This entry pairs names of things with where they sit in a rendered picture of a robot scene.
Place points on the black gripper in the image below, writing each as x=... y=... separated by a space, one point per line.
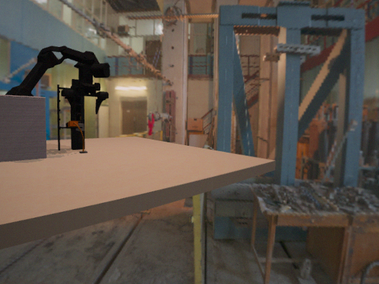
x=68 y=94

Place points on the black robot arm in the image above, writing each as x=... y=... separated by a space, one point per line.
x=88 y=66

